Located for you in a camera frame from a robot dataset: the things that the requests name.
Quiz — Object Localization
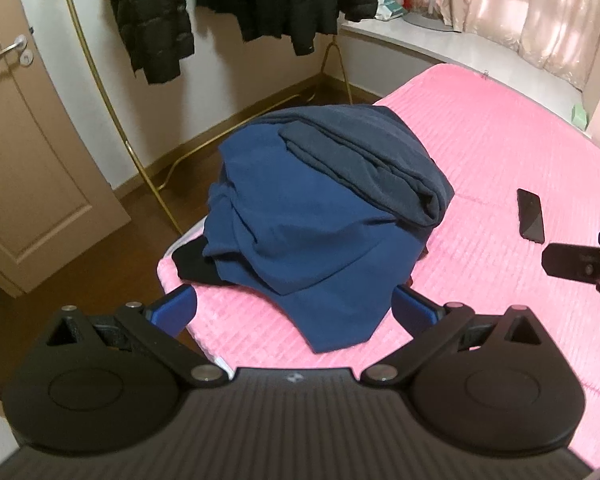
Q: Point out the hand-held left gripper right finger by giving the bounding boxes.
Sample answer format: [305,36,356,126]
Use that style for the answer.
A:
[361,284,548,388]

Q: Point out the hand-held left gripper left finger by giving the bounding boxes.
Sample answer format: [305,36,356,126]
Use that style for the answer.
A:
[42,284,231,388]

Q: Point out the blue garment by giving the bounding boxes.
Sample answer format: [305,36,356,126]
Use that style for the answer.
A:
[202,107,431,353]

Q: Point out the dark navy garment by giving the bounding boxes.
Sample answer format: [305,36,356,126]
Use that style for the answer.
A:
[250,104,455,228]

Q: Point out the gold clothes rack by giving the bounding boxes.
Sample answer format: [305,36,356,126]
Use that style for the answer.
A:
[55,0,353,236]

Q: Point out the black garment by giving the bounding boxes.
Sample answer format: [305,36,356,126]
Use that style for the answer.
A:
[171,237,236,286]

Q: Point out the black smartphone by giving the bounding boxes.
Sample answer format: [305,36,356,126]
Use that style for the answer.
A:
[516,188,546,244]

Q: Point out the pink ribbed blanket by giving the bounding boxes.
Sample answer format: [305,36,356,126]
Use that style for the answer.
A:
[157,63,600,466]

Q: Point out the beige door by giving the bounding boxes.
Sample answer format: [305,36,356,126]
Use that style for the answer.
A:
[0,0,131,298]

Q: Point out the white window sill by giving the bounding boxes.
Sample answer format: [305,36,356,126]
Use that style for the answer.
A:
[340,15,593,138]

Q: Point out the pink curtains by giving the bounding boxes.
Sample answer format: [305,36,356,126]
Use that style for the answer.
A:
[410,0,600,91]

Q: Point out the white plastic bag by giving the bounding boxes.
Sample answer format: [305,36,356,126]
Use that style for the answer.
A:
[375,0,413,22]

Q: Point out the long black coat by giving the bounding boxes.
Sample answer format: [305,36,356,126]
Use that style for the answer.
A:
[195,0,341,56]

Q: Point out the silver door handle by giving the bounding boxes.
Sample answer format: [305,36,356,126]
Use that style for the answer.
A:
[0,35,33,67]

